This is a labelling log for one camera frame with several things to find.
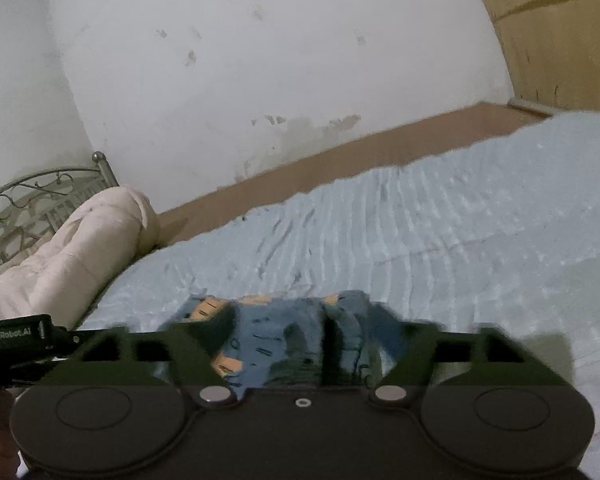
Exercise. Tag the light blue bed sheet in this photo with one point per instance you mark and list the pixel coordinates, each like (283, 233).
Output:
(505, 232)

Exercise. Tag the cream rolled blanket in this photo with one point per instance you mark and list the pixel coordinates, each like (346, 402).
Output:
(98, 241)

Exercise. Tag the blue pants with orange print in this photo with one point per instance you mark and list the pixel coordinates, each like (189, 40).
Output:
(285, 329)

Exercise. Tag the wooden plywood cabinet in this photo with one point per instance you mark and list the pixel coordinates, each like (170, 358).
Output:
(552, 51)

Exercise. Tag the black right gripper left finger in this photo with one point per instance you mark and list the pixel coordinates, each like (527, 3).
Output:
(180, 357)

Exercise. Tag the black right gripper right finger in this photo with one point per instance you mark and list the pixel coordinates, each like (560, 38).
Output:
(440, 366)

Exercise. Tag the grey metal headboard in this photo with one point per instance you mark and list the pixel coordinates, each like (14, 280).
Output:
(34, 207)

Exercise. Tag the brown wooden bed frame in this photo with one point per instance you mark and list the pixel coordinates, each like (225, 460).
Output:
(396, 147)

